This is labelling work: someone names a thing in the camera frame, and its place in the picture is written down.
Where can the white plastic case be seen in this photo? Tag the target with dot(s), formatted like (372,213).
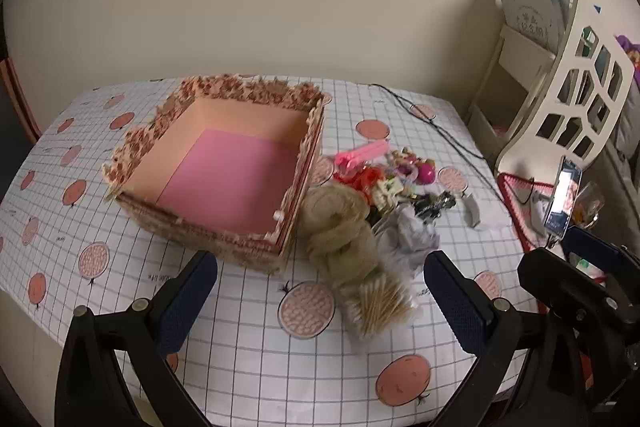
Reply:
(472,209)

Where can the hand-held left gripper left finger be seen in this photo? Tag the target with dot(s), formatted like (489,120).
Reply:
(185,302)

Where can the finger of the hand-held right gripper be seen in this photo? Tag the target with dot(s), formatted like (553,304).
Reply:
(595,242)
(560,279)

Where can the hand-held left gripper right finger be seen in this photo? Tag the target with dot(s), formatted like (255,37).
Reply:
(457,302)

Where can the bag of cotton swabs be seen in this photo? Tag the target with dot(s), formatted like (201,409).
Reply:
(377,307)

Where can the floral paper gift box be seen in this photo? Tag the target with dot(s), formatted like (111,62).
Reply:
(235,167)

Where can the pink doll toy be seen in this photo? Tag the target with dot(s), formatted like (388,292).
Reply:
(425,172)

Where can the purple plush item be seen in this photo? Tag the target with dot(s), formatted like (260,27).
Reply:
(629,49)

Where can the pale booklet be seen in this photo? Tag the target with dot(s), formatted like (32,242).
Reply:
(535,14)

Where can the pink hair roller clip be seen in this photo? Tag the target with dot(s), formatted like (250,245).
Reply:
(362,154)

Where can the black toy car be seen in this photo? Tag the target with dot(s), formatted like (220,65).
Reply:
(432,206)

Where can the crumpled grey plastic bag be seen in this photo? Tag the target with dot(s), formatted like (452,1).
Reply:
(407,237)

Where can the white wooden rack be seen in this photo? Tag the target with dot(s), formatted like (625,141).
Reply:
(570,82)

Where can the red robot toy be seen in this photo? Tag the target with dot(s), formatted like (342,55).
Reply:
(357,179)

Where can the grid pomegranate print tablecloth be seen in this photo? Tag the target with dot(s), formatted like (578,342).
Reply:
(260,347)

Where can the smartphone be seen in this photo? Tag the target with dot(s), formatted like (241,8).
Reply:
(565,197)

